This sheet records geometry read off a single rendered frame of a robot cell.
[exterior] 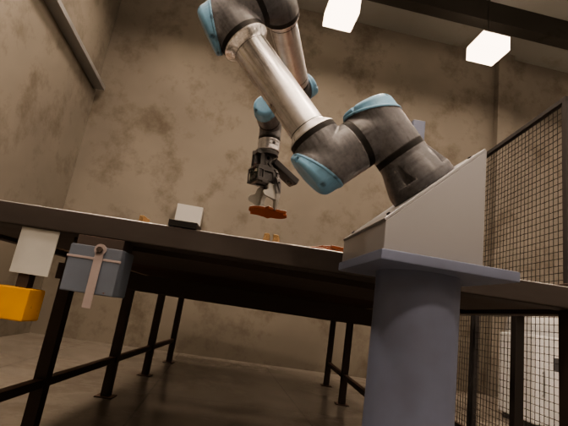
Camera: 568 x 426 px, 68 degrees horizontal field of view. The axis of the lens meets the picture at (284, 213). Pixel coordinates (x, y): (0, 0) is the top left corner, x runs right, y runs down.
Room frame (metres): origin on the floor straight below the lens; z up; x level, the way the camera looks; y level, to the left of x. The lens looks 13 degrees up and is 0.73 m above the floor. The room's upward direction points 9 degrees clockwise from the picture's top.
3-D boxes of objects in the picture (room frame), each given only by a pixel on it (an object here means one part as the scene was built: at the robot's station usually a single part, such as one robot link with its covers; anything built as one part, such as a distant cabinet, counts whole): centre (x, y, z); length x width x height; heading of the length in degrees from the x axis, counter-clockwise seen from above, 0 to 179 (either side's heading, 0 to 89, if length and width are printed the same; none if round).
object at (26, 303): (1.12, 0.64, 0.74); 0.09 x 0.08 x 0.24; 91
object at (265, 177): (1.34, 0.09, 1.19); 0.09 x 0.08 x 0.12; 122
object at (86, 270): (1.13, 0.46, 0.77); 0.14 x 0.11 x 0.18; 91
